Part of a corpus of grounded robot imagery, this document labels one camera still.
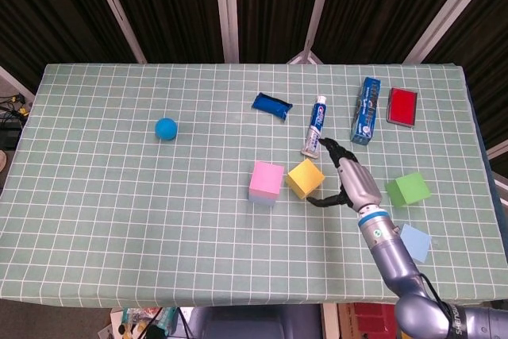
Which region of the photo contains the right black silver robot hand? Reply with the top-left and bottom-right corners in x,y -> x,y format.
307,137 -> 384,215

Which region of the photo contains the green cube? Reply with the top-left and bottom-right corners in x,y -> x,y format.
384,171 -> 433,209

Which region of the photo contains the yellow cube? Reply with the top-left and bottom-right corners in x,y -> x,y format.
285,158 -> 327,201

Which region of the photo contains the light blue cube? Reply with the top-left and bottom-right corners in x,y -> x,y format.
398,223 -> 433,264
248,191 -> 279,208

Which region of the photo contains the pink cube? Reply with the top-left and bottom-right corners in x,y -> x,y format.
248,160 -> 286,198

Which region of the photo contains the blue toothpaste carton box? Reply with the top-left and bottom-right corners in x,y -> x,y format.
349,76 -> 383,147

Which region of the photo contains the white blue toothpaste tube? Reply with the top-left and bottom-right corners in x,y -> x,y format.
300,95 -> 329,160

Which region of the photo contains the red flat box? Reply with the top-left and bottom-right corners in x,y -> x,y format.
386,87 -> 419,129

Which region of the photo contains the dark blue plastic pouch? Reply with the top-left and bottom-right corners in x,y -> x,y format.
251,92 -> 294,121

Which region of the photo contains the red plastic crate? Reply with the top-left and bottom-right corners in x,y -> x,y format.
352,302 -> 398,334

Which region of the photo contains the white table leg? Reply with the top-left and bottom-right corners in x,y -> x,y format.
320,302 -> 339,339

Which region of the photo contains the grey-blue chair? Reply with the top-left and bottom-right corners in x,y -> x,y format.
185,306 -> 323,339

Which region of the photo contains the blue ball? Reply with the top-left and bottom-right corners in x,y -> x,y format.
154,117 -> 179,141

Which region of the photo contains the green checked tablecloth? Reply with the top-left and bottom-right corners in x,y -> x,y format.
0,62 -> 502,310

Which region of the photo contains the teal patterned bag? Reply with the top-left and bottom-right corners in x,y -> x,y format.
118,306 -> 179,339

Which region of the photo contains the black curtain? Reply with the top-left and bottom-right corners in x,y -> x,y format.
0,0 -> 508,153

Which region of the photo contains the white metal frame post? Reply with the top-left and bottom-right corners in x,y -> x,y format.
285,0 -> 338,65
402,0 -> 498,64
86,0 -> 148,64
212,0 -> 241,64

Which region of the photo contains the yellow black cable bundle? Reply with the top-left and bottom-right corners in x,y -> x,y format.
0,94 -> 33,118

